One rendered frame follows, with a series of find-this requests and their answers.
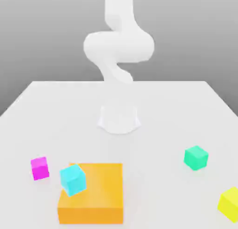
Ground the small green cube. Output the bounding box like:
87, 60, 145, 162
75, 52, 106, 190
183, 145, 209, 171

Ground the small cyan cube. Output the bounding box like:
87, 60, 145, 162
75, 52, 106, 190
59, 164, 87, 197

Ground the small magenta cube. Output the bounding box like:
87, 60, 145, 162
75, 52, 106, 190
30, 156, 50, 181

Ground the small yellow cube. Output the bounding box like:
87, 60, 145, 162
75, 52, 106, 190
217, 186, 238, 223

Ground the large orange box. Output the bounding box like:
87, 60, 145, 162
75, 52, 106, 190
57, 162, 124, 225

